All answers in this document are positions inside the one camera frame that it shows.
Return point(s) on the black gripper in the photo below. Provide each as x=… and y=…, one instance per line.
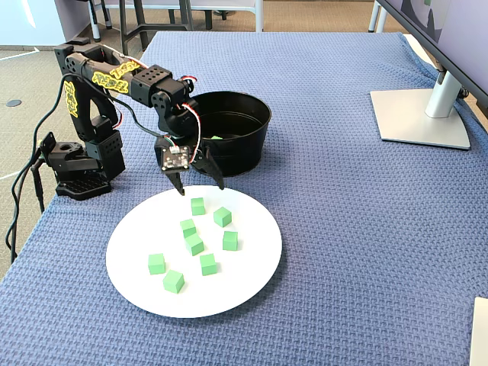
x=206, y=162

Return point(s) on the white round plate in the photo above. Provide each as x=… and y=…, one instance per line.
x=244, y=274

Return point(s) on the black metal bucket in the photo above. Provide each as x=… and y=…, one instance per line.
x=244, y=152

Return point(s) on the dark chair leg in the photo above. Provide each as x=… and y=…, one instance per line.
x=208, y=19

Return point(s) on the blue woven table cloth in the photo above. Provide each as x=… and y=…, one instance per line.
x=343, y=228

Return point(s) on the white table leg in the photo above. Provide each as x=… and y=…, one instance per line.
x=95, y=26
x=108, y=19

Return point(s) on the grey round floor outlet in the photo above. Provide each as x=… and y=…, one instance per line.
x=13, y=102

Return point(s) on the silver monitor with stand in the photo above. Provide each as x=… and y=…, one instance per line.
x=419, y=118

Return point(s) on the grey desk leg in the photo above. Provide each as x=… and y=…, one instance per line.
x=379, y=21

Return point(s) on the white flat object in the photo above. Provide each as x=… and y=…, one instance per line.
x=481, y=335

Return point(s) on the small wrist camera board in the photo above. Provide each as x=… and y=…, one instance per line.
x=175, y=158

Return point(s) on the black metal stool frame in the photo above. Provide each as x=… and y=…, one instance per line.
x=143, y=38

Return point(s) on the white vertical post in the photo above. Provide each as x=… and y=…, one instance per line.
x=259, y=19

